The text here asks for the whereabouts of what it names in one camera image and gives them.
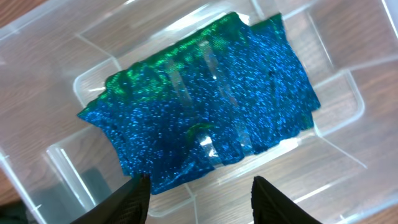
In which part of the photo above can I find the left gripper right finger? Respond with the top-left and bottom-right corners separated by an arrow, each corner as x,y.
251,176 -> 321,224

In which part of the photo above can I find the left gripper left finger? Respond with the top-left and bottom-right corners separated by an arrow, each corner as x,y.
72,175 -> 150,224

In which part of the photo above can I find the blue green sequin cloth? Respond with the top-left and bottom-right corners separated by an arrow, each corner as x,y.
78,12 -> 320,195

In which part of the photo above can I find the clear plastic storage bin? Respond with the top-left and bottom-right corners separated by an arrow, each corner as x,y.
1,0 -> 397,223

